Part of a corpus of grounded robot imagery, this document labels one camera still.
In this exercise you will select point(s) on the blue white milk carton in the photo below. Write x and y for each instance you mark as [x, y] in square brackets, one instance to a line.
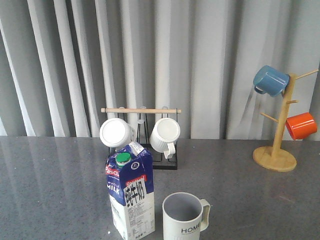
[129, 180]

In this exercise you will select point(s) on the grey HOME mug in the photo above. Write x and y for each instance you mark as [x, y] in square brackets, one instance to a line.
[185, 216]

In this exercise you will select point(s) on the ribbed white mug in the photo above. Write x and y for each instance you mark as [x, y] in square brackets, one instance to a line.
[165, 134]

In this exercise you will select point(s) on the smooth white mug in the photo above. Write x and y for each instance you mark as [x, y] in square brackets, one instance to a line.
[116, 133]

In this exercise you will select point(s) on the blue mug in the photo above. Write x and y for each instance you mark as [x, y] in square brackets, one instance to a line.
[269, 80]

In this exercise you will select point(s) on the grey curtain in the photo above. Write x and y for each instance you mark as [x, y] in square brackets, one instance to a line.
[61, 61]

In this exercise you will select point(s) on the wooden mug tree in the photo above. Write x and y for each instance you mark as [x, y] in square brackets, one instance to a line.
[273, 157]

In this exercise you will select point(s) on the orange mug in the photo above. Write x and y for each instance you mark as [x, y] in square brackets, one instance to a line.
[301, 126]

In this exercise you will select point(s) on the black wire mug rack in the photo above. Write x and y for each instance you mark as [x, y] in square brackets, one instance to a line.
[147, 117]

